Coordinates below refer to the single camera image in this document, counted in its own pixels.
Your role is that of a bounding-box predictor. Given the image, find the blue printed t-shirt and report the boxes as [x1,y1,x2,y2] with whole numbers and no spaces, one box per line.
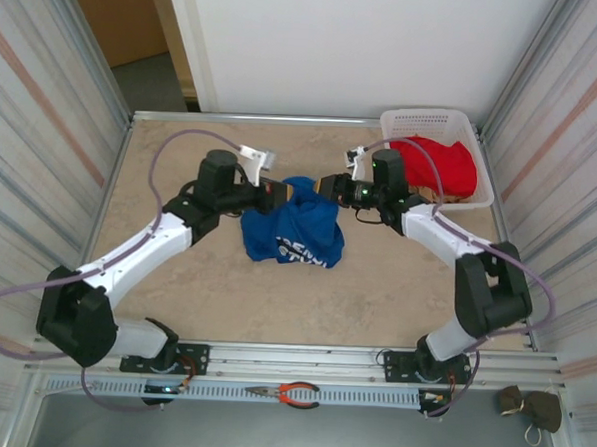
[237,173,350,270]

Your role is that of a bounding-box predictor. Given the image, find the red t-shirt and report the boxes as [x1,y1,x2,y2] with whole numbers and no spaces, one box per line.
[387,134,480,199]

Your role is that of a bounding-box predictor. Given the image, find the white plastic mesh basket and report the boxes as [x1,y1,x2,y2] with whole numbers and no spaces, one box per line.
[374,105,500,215]

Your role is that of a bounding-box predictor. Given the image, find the brown cloth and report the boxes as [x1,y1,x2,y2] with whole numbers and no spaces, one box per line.
[412,183,475,207]

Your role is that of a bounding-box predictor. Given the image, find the brown wooden door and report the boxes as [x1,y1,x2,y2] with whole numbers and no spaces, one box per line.
[58,0,172,72]

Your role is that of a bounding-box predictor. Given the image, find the small circuit board green light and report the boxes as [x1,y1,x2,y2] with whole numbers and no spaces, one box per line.
[142,383,189,397]

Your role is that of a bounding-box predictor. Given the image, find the small brown cloth pouch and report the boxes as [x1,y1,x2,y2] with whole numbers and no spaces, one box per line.
[493,383,524,417]

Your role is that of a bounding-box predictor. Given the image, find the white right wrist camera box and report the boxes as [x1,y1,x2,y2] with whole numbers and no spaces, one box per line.
[344,144,370,181]

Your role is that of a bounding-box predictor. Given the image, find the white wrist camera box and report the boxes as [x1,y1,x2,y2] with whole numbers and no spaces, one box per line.
[237,144,278,188]
[344,144,370,181]

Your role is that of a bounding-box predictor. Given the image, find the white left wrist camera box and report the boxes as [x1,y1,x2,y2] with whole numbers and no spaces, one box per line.
[237,144,278,188]

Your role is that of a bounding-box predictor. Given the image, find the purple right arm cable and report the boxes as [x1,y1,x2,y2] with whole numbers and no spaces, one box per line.
[353,134,567,426]

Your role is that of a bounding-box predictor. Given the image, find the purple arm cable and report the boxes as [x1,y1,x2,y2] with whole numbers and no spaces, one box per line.
[353,134,567,426]
[0,119,244,419]

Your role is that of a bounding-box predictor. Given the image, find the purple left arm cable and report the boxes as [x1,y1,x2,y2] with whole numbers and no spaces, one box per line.
[0,119,244,419]

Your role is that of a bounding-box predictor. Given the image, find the aluminium table edge rail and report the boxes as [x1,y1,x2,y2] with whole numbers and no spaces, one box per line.
[131,106,385,135]

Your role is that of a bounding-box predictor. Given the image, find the white door frame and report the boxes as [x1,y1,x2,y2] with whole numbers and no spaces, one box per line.
[138,0,226,114]

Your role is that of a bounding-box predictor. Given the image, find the aluminium mounting rail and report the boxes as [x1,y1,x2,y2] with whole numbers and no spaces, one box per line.
[28,325,563,398]

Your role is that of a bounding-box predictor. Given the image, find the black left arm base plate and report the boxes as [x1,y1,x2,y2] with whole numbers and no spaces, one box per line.
[118,339,211,378]

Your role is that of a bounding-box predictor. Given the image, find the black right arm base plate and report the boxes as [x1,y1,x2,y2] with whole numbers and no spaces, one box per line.
[382,348,475,389]

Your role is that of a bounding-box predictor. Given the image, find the orange-handled pliers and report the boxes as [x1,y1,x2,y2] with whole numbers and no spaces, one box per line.
[243,378,321,411]

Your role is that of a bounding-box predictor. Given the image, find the grey slotted cable duct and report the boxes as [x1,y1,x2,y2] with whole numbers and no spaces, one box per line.
[43,371,424,412]

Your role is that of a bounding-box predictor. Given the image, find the small circuit board with wires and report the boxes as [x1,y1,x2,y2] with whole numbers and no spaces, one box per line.
[418,388,455,408]

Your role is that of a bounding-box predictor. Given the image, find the brown pouch with string loop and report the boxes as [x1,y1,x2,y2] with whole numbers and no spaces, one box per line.
[519,389,565,447]

